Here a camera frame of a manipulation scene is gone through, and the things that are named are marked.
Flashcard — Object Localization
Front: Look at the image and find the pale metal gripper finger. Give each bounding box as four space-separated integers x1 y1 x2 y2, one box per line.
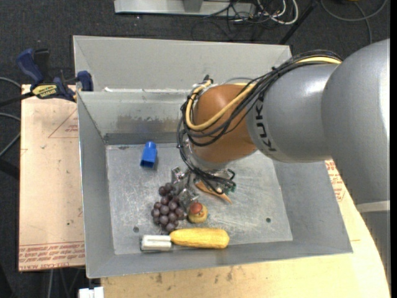
171 166 190 194
179 187 200 212

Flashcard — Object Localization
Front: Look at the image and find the yellow toy duck, brown hat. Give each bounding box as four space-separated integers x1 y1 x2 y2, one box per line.
187 201 209 224

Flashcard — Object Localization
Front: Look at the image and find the purple toy grape bunch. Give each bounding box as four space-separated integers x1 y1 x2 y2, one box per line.
150 182 189 233

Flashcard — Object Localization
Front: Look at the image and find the grey metal bin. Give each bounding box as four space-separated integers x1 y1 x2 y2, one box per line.
73 35 354 279

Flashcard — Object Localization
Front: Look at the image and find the yellow toy corn cob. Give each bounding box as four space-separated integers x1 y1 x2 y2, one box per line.
169 227 231 250

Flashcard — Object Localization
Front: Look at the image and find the orange toy carrot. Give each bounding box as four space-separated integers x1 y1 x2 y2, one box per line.
194 180 233 205

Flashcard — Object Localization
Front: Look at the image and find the white cylinder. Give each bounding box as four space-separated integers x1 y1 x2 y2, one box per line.
140 234 172 252

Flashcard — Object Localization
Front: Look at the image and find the brown cardboard board, red print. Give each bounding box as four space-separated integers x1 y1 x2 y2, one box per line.
18 84 347 273

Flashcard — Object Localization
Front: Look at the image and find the blue toy block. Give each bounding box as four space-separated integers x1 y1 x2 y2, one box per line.
140 140 159 169

